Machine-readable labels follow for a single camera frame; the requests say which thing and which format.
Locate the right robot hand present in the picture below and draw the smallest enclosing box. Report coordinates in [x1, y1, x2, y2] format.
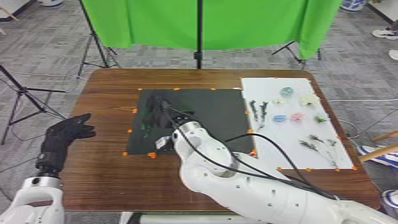
[142, 95, 200, 130]

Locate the teal flower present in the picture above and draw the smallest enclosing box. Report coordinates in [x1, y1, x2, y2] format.
[279, 86, 296, 97]

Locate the person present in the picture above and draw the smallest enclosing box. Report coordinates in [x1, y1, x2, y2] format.
[369, 27, 398, 62]
[353, 143, 398, 218]

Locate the pink flower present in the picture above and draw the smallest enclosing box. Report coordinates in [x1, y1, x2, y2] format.
[289, 112, 307, 123]

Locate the white sheet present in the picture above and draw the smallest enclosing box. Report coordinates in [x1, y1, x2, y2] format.
[238, 77, 359, 172]

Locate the green sprig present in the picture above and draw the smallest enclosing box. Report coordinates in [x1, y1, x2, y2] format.
[325, 138, 341, 160]
[247, 99, 261, 123]
[305, 133, 327, 145]
[256, 101, 270, 132]
[296, 139, 339, 168]

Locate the black light stand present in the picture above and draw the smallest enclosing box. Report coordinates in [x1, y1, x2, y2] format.
[74, 0, 122, 78]
[270, 40, 325, 69]

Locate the green flower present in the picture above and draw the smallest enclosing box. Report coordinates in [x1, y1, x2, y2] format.
[312, 114, 330, 125]

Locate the blue and white vase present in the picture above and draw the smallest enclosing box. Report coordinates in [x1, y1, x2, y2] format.
[339, 0, 369, 13]

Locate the dark mat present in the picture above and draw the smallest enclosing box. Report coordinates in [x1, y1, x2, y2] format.
[124, 88, 257, 156]

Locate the black tripod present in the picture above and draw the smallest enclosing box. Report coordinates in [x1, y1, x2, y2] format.
[0, 64, 67, 146]

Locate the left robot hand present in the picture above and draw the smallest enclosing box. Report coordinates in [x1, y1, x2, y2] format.
[41, 112, 97, 155]

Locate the black cable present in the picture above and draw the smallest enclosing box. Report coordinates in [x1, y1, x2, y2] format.
[222, 132, 343, 201]

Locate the black stand pole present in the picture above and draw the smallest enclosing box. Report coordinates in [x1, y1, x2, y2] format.
[192, 0, 206, 70]

